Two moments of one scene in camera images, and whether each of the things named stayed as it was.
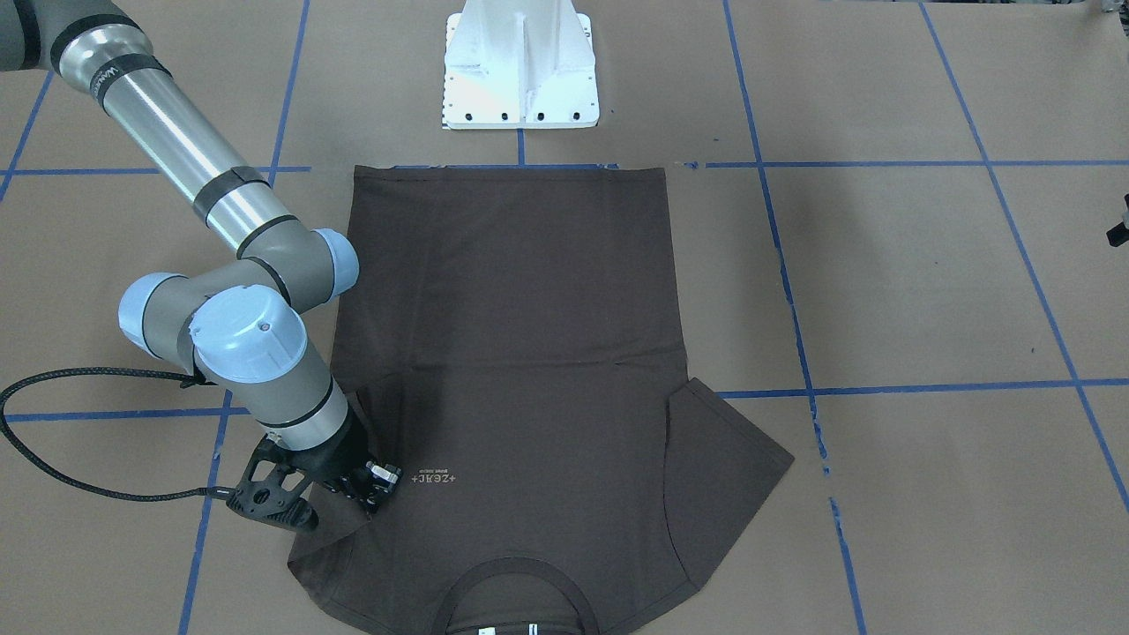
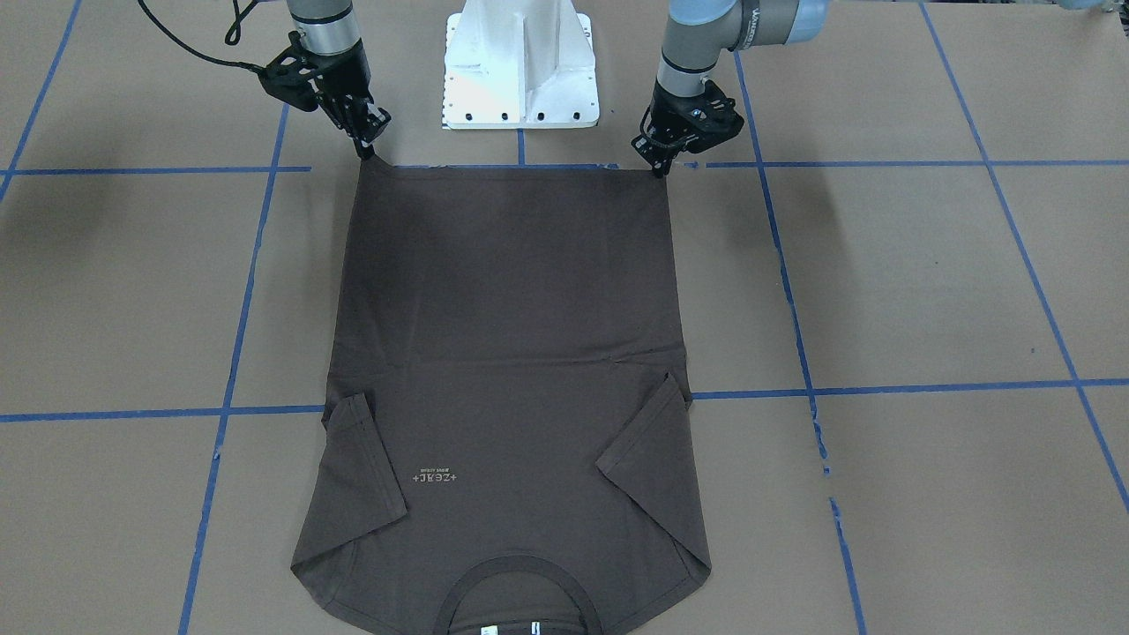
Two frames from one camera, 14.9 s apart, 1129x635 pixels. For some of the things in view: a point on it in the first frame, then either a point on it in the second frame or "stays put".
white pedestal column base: [519, 64] stays put
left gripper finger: [370, 503] → [363, 145]
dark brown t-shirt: [509, 339] stays put
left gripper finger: [387, 473] → [378, 119]
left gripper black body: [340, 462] → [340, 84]
